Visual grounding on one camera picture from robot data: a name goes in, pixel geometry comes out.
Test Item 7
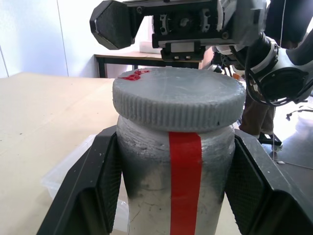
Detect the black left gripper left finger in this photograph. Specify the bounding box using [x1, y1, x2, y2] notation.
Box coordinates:
[36, 129, 128, 235]

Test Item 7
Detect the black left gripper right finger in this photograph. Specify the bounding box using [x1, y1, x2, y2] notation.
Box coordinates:
[225, 129, 313, 235]

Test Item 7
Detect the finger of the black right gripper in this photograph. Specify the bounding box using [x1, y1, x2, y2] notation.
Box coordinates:
[89, 0, 139, 51]

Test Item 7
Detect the grey ribbed jar lid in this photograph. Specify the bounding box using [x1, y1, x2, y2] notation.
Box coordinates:
[112, 67, 246, 133]

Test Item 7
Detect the grey jar with red stripe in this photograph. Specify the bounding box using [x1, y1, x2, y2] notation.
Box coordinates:
[116, 115, 237, 235]

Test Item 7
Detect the clear plastic box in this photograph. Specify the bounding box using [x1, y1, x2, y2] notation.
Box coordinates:
[40, 134, 130, 235]

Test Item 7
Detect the dark-framed background table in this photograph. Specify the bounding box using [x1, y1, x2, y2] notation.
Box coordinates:
[94, 50, 203, 79]

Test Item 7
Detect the black wheeled stand base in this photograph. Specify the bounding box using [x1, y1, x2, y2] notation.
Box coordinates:
[256, 132, 284, 154]

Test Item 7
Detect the person's brown trouser leg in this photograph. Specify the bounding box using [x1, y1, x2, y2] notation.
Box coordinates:
[238, 95, 276, 137]

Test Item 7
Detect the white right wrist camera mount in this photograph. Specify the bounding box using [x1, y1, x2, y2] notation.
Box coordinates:
[216, 0, 268, 49]

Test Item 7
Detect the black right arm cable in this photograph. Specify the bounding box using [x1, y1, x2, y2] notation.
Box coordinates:
[244, 46, 310, 106]

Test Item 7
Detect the black floor cable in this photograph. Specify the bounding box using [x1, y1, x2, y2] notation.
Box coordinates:
[285, 107, 312, 121]

